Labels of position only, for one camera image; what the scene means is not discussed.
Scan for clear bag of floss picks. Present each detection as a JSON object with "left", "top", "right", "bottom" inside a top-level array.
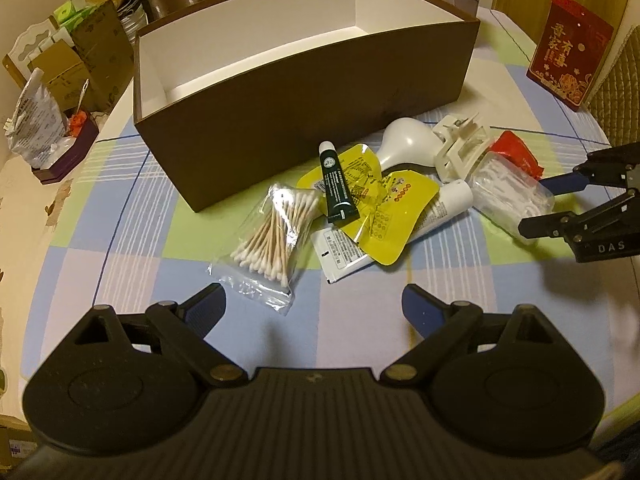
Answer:
[{"left": 470, "top": 152, "right": 556, "bottom": 243}]

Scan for red packet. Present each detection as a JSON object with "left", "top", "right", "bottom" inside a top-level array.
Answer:
[{"left": 487, "top": 130, "right": 543, "bottom": 181}]

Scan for white wooden chair back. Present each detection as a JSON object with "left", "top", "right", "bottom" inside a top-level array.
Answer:
[{"left": 2, "top": 17, "right": 58, "bottom": 83}]

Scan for small cardboard box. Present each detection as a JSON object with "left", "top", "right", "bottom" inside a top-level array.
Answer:
[{"left": 30, "top": 40, "right": 87, "bottom": 111}]

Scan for red gift box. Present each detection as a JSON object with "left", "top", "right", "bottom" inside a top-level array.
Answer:
[{"left": 526, "top": 0, "right": 615, "bottom": 112}]

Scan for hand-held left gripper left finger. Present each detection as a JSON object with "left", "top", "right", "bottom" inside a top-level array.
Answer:
[{"left": 75, "top": 283, "right": 246, "bottom": 387}]

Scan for brown cardboard box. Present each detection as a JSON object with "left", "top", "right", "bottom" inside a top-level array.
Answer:
[{"left": 132, "top": 0, "right": 482, "bottom": 213}]

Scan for yellow snack packet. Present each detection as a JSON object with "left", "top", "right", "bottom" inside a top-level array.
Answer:
[{"left": 297, "top": 142, "right": 441, "bottom": 266}]

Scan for dark green tube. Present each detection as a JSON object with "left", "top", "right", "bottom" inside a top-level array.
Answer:
[{"left": 318, "top": 141, "right": 360, "bottom": 226}]

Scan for white plastic spoon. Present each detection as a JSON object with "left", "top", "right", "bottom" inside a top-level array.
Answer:
[{"left": 375, "top": 117, "right": 441, "bottom": 171}]

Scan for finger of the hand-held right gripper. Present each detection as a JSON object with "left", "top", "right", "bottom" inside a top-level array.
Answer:
[
  {"left": 518, "top": 194, "right": 640, "bottom": 241},
  {"left": 541, "top": 142, "right": 640, "bottom": 195}
]

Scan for white plastic bag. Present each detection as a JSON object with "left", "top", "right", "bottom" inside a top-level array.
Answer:
[{"left": 5, "top": 67, "right": 68, "bottom": 166}]

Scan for white hair claw clip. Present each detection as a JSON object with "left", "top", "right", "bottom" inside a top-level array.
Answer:
[{"left": 431, "top": 112, "right": 493, "bottom": 183}]

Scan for white sachet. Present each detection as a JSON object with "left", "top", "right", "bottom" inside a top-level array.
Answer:
[{"left": 311, "top": 227, "right": 381, "bottom": 286}]

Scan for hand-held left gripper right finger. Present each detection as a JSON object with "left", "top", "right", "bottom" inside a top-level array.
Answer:
[{"left": 380, "top": 284, "right": 566, "bottom": 383}]

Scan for quilted chair cushion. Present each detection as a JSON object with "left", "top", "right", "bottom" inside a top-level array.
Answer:
[{"left": 582, "top": 25, "right": 640, "bottom": 128}]

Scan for purple box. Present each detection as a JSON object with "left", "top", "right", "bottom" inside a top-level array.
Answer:
[{"left": 31, "top": 110, "right": 100, "bottom": 186}]

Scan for green tissue pack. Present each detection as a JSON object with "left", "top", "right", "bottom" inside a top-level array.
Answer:
[{"left": 52, "top": 0, "right": 93, "bottom": 28}]

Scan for bag of cotton swabs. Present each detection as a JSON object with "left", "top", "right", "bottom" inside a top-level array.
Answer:
[{"left": 207, "top": 183, "right": 321, "bottom": 317}]

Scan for white lotion tube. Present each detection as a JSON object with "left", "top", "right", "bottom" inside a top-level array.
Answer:
[{"left": 410, "top": 180, "right": 473, "bottom": 243}]

